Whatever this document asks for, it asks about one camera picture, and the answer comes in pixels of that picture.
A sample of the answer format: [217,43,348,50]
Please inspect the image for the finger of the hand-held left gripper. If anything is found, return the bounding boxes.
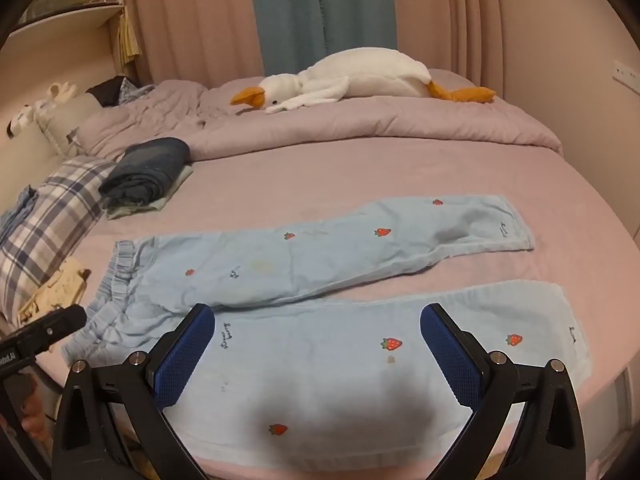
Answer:
[20,305,88,356]

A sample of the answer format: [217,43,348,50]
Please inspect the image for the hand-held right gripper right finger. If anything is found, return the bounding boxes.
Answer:
[419,302,587,480]

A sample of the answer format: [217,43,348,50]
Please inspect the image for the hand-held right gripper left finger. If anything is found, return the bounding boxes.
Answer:
[50,302,217,480]

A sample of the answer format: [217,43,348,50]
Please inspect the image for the light blue strawberry pants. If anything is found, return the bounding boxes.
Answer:
[62,195,593,468]

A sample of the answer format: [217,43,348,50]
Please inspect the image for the cream patterned cloth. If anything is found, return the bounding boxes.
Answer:
[19,256,92,328]

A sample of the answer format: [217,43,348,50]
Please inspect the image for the blue plaid pillow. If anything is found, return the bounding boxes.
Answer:
[0,156,118,316]

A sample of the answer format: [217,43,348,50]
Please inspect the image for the crumpled blue cloth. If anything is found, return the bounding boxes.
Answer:
[0,185,40,248]

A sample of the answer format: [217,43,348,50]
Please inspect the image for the folded dark blue jeans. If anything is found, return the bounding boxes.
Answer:
[98,137,192,207]

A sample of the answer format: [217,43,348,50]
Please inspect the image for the bed with pink sheet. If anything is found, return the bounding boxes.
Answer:
[0,67,640,480]

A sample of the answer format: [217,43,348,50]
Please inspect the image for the grey ruffled pillow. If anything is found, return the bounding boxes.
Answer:
[37,94,108,157]

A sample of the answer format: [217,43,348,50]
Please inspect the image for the white plush toy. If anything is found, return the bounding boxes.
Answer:
[6,81,78,137]

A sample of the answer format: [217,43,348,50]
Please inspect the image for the dark clothes pile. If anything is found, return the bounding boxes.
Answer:
[86,76,141,108]

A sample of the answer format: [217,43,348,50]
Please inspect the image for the pink quilted duvet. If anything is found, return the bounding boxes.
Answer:
[80,67,563,163]

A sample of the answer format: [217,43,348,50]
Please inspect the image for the light blue checked cloth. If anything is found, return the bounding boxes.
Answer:
[117,80,157,106]

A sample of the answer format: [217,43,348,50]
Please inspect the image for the white plush goose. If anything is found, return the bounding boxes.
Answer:
[230,47,497,114]

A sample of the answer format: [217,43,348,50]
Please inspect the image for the white headboard shelf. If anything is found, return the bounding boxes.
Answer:
[0,0,126,56]

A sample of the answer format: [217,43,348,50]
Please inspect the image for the pink curtain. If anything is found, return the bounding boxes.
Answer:
[122,0,264,86]
[392,0,521,101]

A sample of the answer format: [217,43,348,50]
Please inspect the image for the blue curtain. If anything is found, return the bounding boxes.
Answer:
[247,0,398,76]

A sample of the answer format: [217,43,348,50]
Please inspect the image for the white wall socket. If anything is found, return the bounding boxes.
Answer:
[612,60,640,87]

